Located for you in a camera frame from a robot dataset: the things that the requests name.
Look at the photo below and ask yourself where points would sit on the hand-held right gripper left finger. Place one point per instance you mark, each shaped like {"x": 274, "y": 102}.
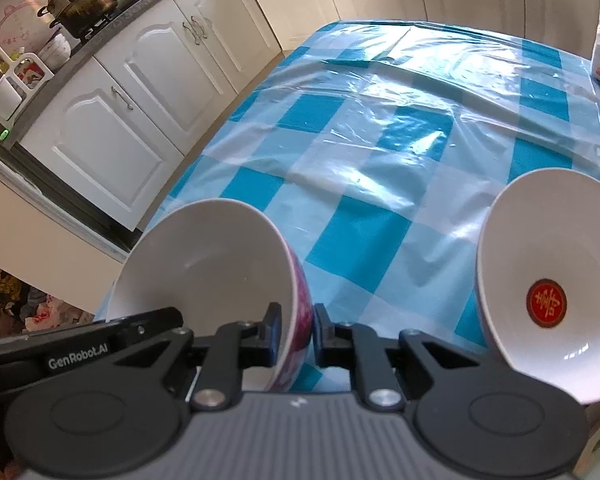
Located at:
{"x": 275, "y": 332}

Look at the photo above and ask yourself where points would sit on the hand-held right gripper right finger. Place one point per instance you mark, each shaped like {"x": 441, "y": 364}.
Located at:
{"x": 321, "y": 332}

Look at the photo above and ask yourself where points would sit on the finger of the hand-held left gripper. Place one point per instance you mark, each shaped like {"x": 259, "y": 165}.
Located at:
{"x": 145, "y": 327}

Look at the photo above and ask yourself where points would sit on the pink floral bowl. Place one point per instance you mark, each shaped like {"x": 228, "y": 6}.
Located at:
{"x": 205, "y": 270}

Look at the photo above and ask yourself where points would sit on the red band white bowl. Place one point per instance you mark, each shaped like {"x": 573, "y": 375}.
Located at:
{"x": 555, "y": 240}

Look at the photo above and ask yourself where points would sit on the white red plastic bag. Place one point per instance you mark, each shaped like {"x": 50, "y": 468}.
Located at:
{"x": 50, "y": 312}

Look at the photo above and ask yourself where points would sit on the blue white checkered tablecloth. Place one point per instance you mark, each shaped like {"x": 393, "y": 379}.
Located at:
{"x": 380, "y": 160}

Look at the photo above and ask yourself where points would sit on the white kitchen cabinets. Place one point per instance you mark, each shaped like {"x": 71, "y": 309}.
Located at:
{"x": 130, "y": 85}

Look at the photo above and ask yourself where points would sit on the white utensil holder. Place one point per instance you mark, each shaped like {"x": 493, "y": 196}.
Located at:
{"x": 10, "y": 91}

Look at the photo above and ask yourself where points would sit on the grey kitchen countertop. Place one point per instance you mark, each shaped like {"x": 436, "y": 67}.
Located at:
{"x": 80, "y": 50}

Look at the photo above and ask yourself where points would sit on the patterned white countertop bowl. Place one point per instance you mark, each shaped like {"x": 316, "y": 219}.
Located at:
{"x": 56, "y": 52}

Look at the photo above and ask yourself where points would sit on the stainless steel steamer pot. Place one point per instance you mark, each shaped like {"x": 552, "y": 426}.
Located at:
{"x": 80, "y": 0}

